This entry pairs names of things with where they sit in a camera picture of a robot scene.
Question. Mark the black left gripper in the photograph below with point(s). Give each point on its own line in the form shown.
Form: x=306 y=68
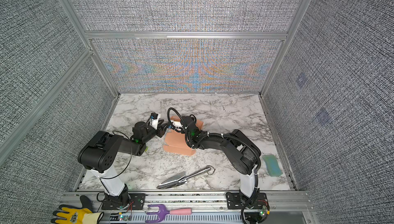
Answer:
x=160 y=132

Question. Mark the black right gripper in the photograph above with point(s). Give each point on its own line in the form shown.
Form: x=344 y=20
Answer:
x=183 y=118

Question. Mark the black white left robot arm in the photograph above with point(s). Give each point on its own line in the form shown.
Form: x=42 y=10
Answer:
x=99 y=155

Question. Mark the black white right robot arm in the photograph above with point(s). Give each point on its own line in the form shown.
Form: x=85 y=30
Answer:
x=241 y=152

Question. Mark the silver metal garden trowel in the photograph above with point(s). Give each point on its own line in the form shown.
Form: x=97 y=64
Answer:
x=182 y=178

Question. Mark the purple pink garden fork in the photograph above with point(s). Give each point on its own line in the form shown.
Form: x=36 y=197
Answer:
x=163 y=212

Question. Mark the green sponge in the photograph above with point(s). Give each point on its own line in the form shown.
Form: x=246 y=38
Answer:
x=272 y=165

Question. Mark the yellow black work glove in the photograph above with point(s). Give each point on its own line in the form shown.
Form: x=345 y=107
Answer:
x=67 y=214

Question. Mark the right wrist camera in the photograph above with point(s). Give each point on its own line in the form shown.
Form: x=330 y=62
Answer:
x=176 y=125

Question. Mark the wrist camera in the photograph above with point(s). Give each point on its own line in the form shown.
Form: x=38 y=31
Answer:
x=176 y=125
x=154 y=120

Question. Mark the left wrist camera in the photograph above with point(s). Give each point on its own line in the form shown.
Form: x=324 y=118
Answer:
x=154 y=120

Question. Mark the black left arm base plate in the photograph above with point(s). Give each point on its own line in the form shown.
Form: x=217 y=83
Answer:
x=133 y=201

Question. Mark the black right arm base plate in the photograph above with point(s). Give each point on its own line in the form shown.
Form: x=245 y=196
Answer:
x=237 y=200

